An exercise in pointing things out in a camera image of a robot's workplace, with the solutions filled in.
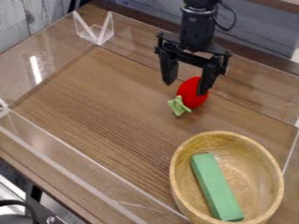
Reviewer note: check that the green rectangular block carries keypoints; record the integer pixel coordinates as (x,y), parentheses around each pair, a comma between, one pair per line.
(222,201)

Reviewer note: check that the red toy strawberry green stem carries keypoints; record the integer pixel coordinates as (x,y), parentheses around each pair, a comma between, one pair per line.
(187,100)

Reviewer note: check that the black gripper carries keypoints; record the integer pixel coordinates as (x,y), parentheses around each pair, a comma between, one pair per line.
(173,52)

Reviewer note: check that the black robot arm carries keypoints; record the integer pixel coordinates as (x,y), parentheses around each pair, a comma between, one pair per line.
(193,46)

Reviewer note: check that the wooden bowl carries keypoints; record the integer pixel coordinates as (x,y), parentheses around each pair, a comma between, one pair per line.
(251,171)

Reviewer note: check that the black metal stand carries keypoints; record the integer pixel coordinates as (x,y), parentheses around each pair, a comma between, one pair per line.
(45,215)

